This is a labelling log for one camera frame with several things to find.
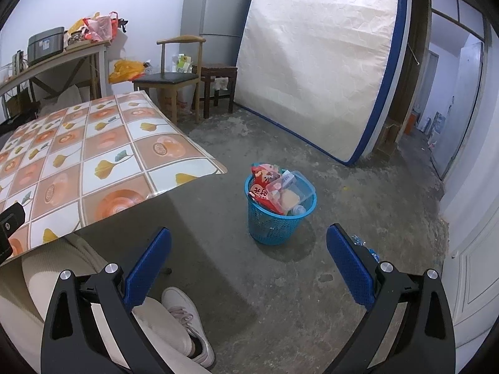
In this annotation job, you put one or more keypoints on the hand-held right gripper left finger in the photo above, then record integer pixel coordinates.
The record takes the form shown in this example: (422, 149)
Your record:
(150, 265)

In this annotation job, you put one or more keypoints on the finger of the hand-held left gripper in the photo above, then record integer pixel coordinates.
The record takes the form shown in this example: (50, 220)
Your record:
(9, 222)

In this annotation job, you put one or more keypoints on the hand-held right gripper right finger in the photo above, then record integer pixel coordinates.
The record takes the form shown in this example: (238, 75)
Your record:
(351, 268)

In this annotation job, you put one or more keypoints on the blue snack wrapper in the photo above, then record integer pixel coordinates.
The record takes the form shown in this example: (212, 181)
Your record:
(370, 253)

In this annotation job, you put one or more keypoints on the blue mesh plastic basket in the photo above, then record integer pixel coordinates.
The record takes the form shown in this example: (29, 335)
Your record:
(273, 228)

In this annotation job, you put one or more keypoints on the brown paper bag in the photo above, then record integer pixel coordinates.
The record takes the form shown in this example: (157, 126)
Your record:
(290, 198)

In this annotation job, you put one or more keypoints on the clear plastic bag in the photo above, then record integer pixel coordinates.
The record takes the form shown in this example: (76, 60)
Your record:
(300, 187)

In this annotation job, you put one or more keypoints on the red snack bag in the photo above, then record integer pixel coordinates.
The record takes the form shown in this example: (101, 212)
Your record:
(261, 191)

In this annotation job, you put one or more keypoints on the person's white sneaker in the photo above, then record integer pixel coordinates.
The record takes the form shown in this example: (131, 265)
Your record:
(187, 319)

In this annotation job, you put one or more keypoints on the person's beige trouser leg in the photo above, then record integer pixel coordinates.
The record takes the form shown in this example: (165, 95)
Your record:
(35, 292)

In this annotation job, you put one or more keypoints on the black clothing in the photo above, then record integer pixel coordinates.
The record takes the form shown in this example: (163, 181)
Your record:
(11, 124)

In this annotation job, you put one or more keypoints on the white panel door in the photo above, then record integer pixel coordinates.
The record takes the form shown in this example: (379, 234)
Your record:
(475, 261)

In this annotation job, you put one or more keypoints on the small brown cardboard box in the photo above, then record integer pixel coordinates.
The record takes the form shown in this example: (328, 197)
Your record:
(386, 138)

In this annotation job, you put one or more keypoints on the grey white sack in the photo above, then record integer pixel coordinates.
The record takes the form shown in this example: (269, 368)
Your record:
(68, 95)

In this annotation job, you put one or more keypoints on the orange box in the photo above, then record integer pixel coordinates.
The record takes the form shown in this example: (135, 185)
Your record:
(411, 123)

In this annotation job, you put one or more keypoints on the white printed sack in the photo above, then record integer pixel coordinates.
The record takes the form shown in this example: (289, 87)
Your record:
(181, 99)

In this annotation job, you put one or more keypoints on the grey rice cooker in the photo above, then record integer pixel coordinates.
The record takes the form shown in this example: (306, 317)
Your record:
(45, 45)

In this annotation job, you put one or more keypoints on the wooden armchair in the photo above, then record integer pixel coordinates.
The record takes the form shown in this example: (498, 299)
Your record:
(167, 80)

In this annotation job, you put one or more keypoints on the yellow plastic bag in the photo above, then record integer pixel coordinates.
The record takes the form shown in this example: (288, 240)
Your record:
(124, 70)

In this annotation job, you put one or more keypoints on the white rag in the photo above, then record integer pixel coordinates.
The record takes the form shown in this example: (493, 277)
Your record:
(221, 85)

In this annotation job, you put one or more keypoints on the grey interior door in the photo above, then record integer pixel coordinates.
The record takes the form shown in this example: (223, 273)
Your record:
(460, 105)

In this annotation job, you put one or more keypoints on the green and white carton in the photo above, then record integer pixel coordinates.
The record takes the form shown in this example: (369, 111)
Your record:
(183, 64)

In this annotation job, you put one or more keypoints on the heap of food bags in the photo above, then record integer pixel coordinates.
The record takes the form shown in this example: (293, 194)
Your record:
(78, 27)

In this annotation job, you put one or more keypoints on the dark wooden stool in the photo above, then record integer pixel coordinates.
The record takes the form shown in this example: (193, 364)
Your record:
(218, 69)

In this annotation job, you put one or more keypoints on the pink plastic bag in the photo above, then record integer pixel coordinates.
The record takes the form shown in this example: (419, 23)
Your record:
(99, 27)

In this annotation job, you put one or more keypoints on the white mattress with blue edging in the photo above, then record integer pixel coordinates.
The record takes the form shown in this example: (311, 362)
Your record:
(312, 46)

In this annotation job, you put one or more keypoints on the grey refrigerator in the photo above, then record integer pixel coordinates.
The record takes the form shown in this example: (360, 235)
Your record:
(214, 7)

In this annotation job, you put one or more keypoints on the white frame long desk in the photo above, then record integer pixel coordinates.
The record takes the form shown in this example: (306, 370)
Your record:
(104, 70)

